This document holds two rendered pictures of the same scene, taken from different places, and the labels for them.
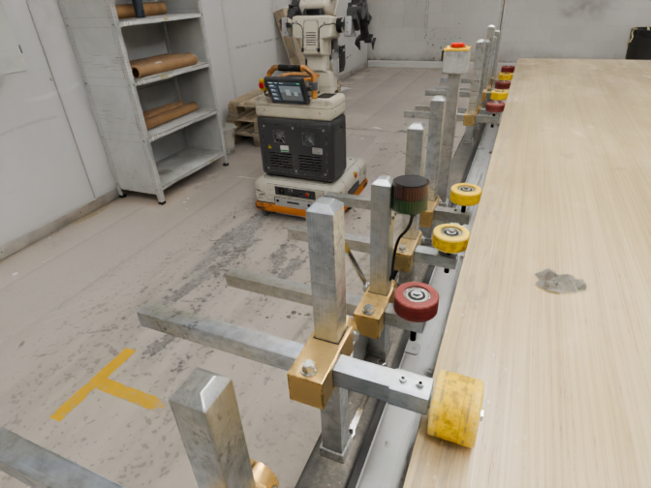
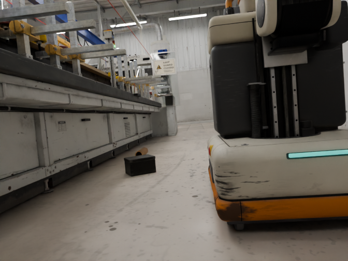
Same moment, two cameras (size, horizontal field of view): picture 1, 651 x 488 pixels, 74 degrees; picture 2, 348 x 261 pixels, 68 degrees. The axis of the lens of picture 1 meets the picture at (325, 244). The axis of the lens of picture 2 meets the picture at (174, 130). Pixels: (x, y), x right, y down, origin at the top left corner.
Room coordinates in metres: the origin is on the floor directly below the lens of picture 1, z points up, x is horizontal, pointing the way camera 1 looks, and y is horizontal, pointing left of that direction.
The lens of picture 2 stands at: (3.78, -0.72, 0.40)
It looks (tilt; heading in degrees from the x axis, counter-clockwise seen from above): 3 degrees down; 161
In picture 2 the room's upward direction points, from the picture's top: 5 degrees counter-clockwise
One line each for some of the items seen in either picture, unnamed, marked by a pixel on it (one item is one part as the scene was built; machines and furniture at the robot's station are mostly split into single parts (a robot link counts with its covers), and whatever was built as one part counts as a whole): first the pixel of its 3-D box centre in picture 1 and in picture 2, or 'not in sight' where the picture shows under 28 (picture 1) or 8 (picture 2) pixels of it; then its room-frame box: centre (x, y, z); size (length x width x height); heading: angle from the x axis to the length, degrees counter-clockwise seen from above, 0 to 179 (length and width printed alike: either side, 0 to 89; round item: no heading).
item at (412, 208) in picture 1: (410, 200); not in sight; (0.66, -0.15, 1.07); 0.06 x 0.06 x 0.02
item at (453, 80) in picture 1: (447, 143); (111, 63); (1.38, -0.42, 0.93); 0.05 x 0.05 x 0.45; 66
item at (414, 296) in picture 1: (415, 316); not in sight; (0.61, -0.16, 0.85); 0.08 x 0.08 x 0.11
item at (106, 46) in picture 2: (456, 110); (74, 51); (2.28, -0.72, 0.80); 0.43 x 0.03 x 0.04; 66
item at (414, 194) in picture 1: (411, 187); not in sight; (0.66, -0.15, 1.10); 0.06 x 0.06 x 0.02
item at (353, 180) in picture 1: (313, 183); (284, 163); (2.92, 0.07, 0.16); 0.67 x 0.64 x 0.25; 155
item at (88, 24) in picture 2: (463, 94); (47, 30); (2.51, -0.83, 0.83); 0.43 x 0.03 x 0.04; 66
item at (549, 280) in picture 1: (560, 278); not in sight; (0.63, -0.43, 0.91); 0.09 x 0.07 x 0.02; 59
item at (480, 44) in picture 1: (474, 96); (73, 41); (2.05, -0.73, 0.92); 0.04 x 0.04 x 0.48; 66
